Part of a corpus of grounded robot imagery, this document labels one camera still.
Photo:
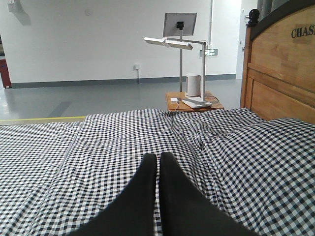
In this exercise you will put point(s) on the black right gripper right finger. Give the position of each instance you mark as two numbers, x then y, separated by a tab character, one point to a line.
185	211

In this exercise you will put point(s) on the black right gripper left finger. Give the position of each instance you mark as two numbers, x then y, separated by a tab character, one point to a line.
132	212

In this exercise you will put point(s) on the black white checkered bedsheet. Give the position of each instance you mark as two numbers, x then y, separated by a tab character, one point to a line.
55	177

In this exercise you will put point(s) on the wooden nightstand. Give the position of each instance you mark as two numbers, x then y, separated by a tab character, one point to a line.
192	104

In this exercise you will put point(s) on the white charger adapter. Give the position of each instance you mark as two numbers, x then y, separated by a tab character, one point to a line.
174	100

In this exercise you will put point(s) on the white cylindrical speaker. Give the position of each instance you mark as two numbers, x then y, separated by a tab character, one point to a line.
193	84

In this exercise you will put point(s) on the green exit sign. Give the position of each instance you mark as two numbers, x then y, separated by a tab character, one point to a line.
211	52

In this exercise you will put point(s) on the wooden headboard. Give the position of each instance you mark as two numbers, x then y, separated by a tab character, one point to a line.
279	63

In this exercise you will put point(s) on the grey monitor on pole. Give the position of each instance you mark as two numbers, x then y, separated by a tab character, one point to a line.
179	24

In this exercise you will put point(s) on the white wall socket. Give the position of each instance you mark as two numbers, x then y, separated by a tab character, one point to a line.
136	68

